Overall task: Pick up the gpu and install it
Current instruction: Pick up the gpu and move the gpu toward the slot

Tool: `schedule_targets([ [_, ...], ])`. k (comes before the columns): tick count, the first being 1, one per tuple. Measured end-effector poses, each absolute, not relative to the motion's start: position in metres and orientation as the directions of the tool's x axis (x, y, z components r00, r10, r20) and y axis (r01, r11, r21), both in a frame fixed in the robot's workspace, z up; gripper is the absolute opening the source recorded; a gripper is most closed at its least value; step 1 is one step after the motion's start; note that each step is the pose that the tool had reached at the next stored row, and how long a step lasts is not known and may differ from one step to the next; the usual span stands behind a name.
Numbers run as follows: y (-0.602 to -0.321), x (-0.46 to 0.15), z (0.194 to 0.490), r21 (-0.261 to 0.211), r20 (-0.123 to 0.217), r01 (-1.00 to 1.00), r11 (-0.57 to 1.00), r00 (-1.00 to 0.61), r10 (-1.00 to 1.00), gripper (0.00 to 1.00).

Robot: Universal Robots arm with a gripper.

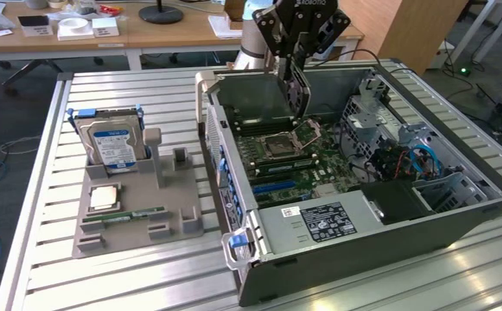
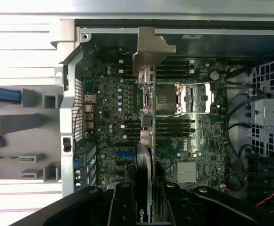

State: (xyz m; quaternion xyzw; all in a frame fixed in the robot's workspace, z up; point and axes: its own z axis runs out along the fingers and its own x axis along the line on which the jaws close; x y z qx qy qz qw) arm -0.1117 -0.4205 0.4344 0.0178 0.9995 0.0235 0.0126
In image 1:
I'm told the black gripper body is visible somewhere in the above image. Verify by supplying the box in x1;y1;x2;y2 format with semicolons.
275;0;340;49

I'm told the black graphics card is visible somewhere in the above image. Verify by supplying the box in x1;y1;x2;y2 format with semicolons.
275;53;312;122

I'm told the cardboard box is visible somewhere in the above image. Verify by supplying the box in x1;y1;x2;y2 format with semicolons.
224;0;251;23

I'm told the stack of papers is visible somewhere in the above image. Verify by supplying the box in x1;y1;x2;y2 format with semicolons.
207;14;243;40

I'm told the wooden cabinet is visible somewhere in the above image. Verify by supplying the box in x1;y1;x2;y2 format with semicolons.
348;0;470;75

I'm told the wooden desk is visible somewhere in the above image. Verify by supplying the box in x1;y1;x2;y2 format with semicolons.
0;0;366;71

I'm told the black round lamp base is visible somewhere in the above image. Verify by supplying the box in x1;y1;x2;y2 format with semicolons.
137;0;185;24

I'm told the metal drive cage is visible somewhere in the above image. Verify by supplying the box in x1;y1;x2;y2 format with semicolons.
339;74;407;146

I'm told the black RAM slot bank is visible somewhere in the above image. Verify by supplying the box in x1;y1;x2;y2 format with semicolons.
231;116;298;137
250;154;319;178

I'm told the CPU socket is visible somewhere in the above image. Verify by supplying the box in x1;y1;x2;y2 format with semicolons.
263;134;303;159

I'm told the white cube box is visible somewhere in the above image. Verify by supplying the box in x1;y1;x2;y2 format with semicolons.
91;17;119;38

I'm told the green motherboard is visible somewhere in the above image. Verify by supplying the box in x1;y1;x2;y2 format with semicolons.
232;106;363;208

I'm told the clear bag of parts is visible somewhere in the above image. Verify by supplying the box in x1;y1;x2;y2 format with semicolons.
67;0;99;16

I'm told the flat white box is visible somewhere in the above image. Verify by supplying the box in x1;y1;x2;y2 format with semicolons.
56;24;96;42

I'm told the blue expansion slot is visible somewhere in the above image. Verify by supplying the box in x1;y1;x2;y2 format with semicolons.
251;181;298;195

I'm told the white tape roll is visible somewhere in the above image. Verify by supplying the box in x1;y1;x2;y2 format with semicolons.
59;17;88;33

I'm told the silver chipset heatsink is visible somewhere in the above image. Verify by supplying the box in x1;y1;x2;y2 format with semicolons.
314;185;343;198

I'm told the blue disk carrier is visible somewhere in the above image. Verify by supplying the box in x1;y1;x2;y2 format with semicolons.
67;105;145;163

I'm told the silver hard disk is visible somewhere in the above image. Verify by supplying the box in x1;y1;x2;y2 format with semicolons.
77;111;141;176

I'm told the grey parts rack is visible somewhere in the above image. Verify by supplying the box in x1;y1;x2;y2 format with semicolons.
72;128;207;260

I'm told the white box with black top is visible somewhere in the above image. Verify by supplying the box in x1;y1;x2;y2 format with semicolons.
16;15;53;38

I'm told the metal disk bay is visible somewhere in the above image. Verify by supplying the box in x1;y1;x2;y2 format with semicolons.
412;171;489;213

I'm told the black chair base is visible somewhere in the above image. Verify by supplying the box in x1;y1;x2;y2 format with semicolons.
0;58;104;97

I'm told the grey power supply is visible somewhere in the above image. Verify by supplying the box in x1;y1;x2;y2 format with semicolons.
250;189;384;257

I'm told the silver CPU chip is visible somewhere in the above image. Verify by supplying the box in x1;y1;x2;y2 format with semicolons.
88;186;120;210

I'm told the green RAM stick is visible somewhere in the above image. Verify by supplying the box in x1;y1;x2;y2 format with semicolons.
81;207;165;224

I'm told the dark grey PC case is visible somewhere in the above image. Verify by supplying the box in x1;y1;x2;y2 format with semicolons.
193;63;502;308

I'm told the black cable behind case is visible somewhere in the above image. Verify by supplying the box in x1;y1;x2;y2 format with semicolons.
312;48;383;67

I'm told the plain grey case handle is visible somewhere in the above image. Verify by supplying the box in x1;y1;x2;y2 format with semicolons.
193;71;222;126

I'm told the black red wire bundle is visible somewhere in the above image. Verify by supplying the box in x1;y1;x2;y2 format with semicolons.
364;147;412;181

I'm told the blue data wire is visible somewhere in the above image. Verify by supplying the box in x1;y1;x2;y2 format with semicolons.
407;144;445;178

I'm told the grey floor cable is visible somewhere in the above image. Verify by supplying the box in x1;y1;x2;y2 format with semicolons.
0;135;43;156

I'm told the grey handle with latch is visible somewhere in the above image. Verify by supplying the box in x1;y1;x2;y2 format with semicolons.
219;225;254;270

